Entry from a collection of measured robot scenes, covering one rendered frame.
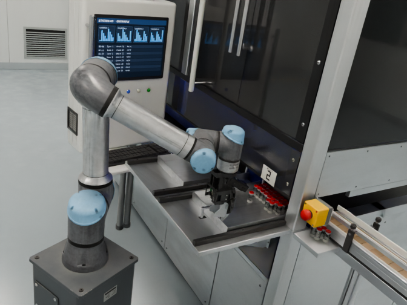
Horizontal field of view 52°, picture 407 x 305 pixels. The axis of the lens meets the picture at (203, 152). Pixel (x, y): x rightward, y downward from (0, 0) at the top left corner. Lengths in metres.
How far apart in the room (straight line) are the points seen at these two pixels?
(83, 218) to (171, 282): 1.35
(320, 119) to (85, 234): 0.85
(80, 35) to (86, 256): 1.02
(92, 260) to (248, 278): 0.78
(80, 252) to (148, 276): 1.26
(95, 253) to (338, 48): 1.01
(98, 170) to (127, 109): 0.31
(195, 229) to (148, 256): 1.29
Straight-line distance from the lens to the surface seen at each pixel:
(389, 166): 1.88
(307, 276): 1.89
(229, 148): 1.37
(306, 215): 1.51
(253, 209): 1.70
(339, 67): 1.42
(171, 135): 1.22
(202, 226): 1.55
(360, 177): 1.76
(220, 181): 1.43
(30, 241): 2.93
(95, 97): 1.20
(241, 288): 2.01
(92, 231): 1.38
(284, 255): 1.70
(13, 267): 2.75
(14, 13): 6.60
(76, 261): 1.44
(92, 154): 1.41
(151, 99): 2.26
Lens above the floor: 1.74
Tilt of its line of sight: 24 degrees down
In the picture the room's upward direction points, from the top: 9 degrees clockwise
